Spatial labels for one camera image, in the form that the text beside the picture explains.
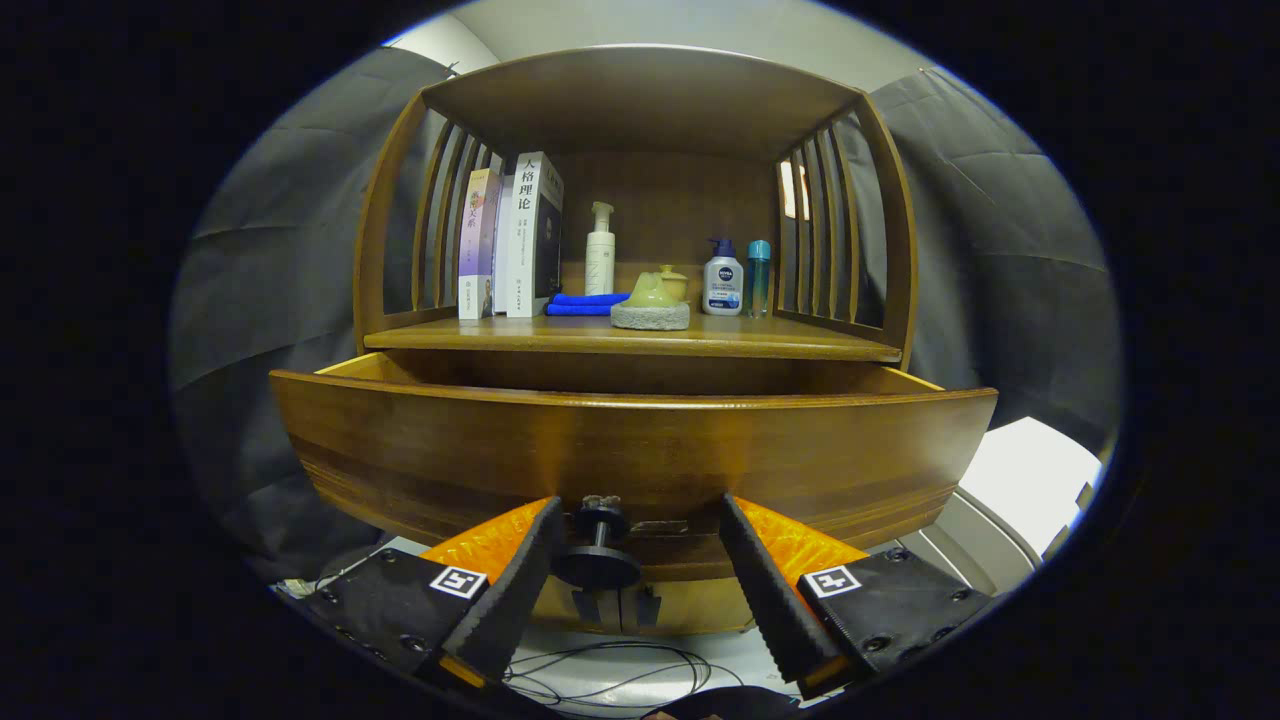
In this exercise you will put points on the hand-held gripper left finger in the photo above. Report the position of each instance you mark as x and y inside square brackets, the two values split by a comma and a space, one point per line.
[520, 590]

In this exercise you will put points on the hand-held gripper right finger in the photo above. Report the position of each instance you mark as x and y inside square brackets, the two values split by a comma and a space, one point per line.
[770, 590]

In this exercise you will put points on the brown wooden drawer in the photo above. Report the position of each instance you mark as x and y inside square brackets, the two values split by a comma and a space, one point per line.
[700, 450]

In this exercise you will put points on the wooden cabinet door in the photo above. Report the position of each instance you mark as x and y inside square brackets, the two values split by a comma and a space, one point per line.
[560, 610]
[700, 605]

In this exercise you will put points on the wooden countertop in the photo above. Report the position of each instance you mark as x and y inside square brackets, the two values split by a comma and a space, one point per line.
[780, 338]

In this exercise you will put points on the brown wooden cabinet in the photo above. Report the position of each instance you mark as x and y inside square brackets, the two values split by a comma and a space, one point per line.
[640, 100]

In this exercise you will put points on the grey slotted plastic panel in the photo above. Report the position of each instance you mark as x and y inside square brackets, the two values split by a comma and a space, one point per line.
[970, 545]

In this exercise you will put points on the blue folded cloth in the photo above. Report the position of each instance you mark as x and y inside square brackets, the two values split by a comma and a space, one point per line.
[585, 303]

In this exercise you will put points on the white blue-capped lotion bottle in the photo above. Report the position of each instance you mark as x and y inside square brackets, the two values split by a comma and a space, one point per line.
[722, 285]

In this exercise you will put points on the teal slim bottle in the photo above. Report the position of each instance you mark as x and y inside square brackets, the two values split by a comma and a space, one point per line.
[759, 280]

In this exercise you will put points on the beige lidded teacup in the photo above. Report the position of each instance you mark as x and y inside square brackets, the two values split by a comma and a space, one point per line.
[675, 285]

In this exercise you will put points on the thin white book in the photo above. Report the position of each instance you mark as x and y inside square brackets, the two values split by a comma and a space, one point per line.
[503, 260]

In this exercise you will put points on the white pump bottle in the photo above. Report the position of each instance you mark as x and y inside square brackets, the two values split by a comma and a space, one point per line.
[600, 260]

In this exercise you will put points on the thick white book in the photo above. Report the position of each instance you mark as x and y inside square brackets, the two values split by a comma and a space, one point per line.
[523, 240]

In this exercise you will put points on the purple book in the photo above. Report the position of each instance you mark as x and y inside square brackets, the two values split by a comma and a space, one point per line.
[475, 240]

